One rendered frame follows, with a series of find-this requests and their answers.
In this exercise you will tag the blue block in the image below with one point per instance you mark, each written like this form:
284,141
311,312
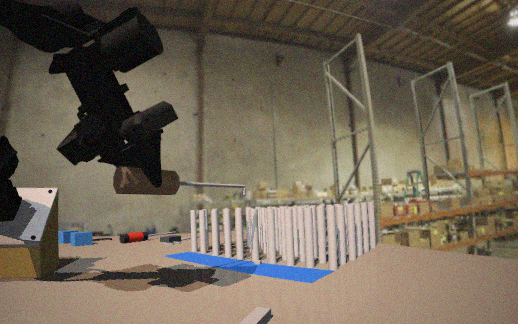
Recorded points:
64,236
81,238

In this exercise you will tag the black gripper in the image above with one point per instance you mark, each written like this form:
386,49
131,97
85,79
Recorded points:
141,130

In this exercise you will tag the blue tape strip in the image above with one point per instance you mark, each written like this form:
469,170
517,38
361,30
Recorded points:
271,270

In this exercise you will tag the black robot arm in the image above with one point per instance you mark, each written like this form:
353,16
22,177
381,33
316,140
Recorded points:
51,25

